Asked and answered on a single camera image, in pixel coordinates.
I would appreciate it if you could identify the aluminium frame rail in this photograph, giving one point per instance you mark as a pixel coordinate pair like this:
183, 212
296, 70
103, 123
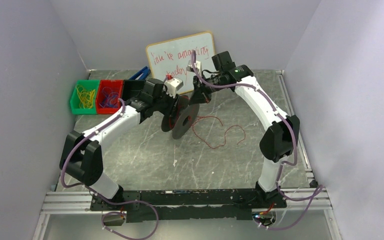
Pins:
79, 202

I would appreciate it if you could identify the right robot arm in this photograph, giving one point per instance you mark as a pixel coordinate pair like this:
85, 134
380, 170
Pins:
279, 141

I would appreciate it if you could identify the yellow framed whiteboard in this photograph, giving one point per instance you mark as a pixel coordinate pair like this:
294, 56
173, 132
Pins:
172, 57

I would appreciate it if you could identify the blue tool behind bins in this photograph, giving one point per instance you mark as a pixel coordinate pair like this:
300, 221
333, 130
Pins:
141, 74

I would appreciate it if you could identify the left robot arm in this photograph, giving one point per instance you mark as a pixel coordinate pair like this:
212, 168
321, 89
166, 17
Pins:
82, 156

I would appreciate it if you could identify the green storage bin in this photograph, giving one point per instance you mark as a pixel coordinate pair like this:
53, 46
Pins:
82, 101

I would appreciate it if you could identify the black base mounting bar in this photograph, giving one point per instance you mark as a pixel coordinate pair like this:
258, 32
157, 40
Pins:
237, 203

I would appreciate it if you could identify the black storage bin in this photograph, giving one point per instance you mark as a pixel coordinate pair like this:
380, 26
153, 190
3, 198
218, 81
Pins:
131, 88

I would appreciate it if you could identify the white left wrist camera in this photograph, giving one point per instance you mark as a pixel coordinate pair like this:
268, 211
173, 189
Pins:
172, 85

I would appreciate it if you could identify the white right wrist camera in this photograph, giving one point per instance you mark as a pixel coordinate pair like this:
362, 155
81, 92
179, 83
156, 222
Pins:
195, 67

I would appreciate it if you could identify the red storage bin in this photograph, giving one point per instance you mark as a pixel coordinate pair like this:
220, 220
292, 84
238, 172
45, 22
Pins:
108, 94

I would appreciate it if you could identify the black perforated cable spool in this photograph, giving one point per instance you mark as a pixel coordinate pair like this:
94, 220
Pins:
182, 121

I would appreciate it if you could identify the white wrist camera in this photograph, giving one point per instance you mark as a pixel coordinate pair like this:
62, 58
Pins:
195, 67
172, 85

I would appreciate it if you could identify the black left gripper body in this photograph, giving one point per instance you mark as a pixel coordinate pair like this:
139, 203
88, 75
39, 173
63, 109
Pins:
167, 108

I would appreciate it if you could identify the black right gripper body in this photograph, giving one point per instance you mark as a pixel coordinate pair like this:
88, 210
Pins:
199, 90

